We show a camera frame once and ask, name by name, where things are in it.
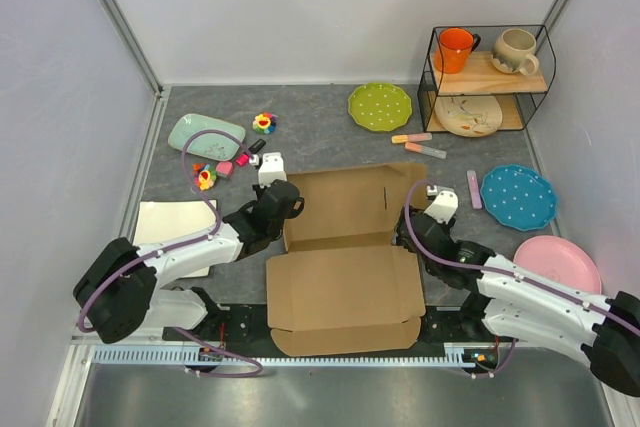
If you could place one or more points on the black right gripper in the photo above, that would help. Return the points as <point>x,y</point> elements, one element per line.
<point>446,229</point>

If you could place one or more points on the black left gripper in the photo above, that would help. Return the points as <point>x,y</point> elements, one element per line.
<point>259,191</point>

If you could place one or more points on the brown cardboard box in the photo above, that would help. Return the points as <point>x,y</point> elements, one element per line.
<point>342,287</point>

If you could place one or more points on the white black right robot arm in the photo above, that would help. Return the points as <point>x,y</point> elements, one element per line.
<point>509,301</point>

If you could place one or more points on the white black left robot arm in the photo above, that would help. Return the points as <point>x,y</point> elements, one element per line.
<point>123,289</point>

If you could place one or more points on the pink eraser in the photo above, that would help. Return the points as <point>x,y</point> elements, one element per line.
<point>224,170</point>

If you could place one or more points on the purple pen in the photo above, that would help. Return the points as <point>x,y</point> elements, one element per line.
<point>474,190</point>

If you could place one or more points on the pink black highlighter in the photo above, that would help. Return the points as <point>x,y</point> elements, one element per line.
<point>253,150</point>

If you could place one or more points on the blue dotted plate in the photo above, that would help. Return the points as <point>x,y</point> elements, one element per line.
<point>519,197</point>

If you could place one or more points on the orange highlighter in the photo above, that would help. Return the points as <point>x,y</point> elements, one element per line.
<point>425,150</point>

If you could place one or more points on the white square plate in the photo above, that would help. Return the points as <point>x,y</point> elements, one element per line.
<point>165,221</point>

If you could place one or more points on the rainbow flower toy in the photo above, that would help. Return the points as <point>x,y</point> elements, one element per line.
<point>264,123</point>

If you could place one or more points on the yellow highlighter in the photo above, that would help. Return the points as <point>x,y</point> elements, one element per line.
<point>411,138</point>

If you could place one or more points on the pink plate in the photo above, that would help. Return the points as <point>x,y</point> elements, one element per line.
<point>561,261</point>

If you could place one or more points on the light teal rectangular plate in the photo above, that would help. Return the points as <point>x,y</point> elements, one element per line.
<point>210,146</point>

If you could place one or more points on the beige painted plate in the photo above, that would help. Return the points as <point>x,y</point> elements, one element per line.
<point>469,116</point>

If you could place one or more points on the green dotted plate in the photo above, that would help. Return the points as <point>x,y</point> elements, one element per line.
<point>379,107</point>

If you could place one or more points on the orange mug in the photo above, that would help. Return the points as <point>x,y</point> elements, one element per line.
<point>454,46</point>

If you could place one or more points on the beige ceramic mug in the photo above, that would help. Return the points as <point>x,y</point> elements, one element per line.
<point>514,52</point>

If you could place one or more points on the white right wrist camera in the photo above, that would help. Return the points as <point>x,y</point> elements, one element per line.
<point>443,203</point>

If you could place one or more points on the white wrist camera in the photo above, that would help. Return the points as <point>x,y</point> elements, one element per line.
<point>443,203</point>
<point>270,167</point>

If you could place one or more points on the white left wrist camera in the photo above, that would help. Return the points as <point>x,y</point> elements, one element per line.
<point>270,167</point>

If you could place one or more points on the grey cable duct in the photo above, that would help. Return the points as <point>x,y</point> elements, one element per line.
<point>194,356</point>

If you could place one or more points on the black wire wooden shelf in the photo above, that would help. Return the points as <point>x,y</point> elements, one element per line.
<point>519,96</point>

